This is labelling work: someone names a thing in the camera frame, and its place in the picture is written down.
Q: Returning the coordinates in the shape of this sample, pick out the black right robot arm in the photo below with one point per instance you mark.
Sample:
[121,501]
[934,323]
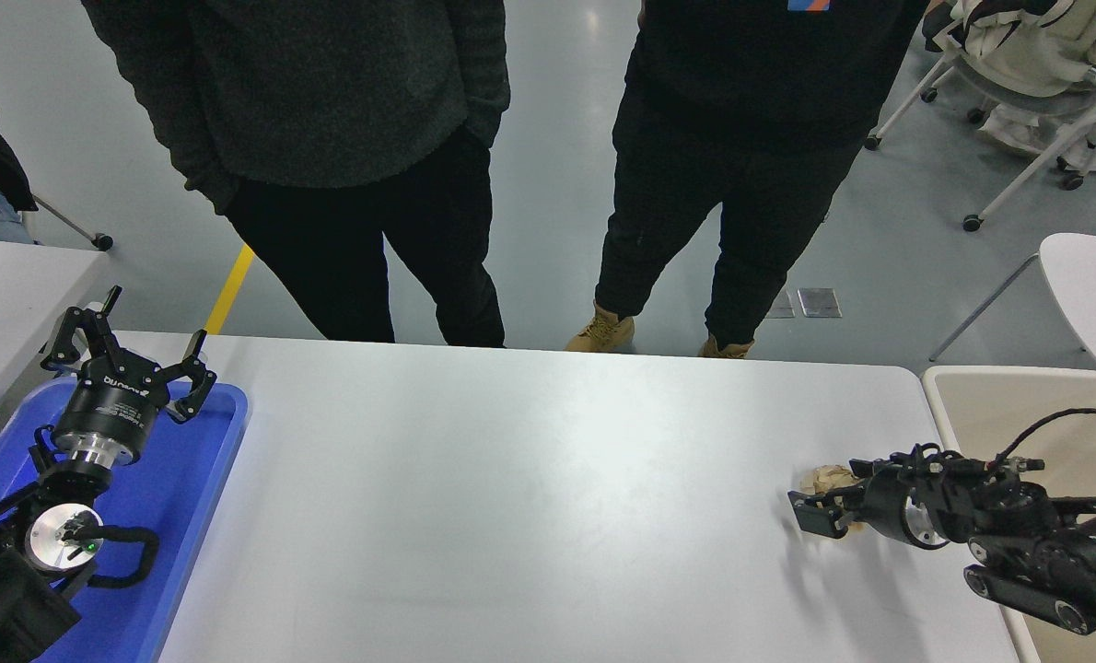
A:
[1055,552]

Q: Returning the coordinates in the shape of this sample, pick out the white side table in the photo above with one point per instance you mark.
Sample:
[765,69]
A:
[5,295]

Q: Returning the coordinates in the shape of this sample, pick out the metal floor outlet cover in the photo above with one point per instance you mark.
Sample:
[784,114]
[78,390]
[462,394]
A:
[783,307]
[819,302]

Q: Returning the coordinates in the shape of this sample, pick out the white frame wheeled chair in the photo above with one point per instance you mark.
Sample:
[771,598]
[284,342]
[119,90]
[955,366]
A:
[972,222]

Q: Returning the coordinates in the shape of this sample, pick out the grey leg wheeled chair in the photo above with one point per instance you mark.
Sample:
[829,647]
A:
[103,241]

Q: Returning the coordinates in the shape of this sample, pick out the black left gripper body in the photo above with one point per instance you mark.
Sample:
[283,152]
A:
[110,405]

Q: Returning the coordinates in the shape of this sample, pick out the white round table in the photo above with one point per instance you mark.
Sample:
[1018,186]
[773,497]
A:
[1091,285]

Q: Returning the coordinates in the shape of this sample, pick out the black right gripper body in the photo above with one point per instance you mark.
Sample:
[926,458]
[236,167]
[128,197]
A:
[891,506]

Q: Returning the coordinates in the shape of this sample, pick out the large pale plastic bin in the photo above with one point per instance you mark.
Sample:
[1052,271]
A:
[990,414]

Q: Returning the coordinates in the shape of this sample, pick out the yellow floor tape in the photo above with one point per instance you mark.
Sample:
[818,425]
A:
[228,293]

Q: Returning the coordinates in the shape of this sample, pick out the blue plastic tray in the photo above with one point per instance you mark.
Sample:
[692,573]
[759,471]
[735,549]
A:
[175,534]

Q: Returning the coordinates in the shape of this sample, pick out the tan paper ball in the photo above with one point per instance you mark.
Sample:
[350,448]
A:
[829,477]

